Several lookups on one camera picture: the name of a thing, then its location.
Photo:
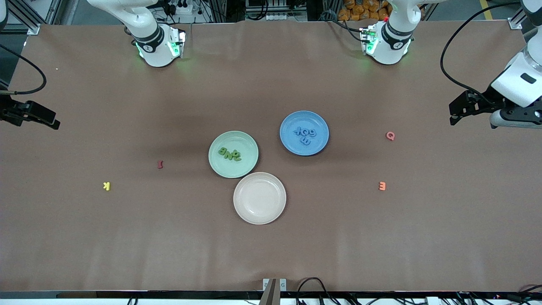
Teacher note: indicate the white power strip with plugs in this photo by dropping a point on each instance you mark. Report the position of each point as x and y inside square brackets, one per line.
[186, 9]

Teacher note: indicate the brown table cover sheet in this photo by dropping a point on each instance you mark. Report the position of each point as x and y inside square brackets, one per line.
[271, 254]

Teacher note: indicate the aluminium frame strut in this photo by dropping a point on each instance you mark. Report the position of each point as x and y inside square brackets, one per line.
[34, 29]
[515, 23]

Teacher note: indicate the blue plate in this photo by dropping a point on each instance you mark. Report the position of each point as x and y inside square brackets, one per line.
[315, 146]

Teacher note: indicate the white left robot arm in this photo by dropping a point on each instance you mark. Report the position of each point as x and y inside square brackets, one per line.
[389, 46]

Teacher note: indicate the blue letter X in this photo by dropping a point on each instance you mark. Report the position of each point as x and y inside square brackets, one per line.
[298, 130]

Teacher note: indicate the green letter N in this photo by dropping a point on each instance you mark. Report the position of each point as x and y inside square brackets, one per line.
[230, 156]

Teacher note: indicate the orange packets pile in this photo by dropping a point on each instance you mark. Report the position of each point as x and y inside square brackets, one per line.
[360, 10]

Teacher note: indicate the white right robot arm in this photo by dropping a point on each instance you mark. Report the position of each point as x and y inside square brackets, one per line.
[156, 46]

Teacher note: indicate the long white power strip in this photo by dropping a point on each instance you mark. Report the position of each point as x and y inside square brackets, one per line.
[279, 17]

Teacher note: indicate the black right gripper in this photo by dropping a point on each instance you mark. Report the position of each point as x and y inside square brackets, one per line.
[12, 113]

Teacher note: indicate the green letter B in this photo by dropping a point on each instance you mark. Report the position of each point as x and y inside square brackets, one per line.
[223, 151]

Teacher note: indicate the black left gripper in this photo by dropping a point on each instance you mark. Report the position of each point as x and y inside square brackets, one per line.
[482, 102]

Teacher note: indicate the pale beige plate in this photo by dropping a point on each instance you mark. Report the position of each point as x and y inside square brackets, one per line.
[259, 198]

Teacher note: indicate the light green plate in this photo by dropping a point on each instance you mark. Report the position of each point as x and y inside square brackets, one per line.
[243, 167]

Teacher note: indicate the grey metal mount bracket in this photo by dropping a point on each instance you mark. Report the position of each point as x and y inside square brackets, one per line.
[274, 288]

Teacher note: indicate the red letter Q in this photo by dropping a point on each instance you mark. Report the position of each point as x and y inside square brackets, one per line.
[387, 136]

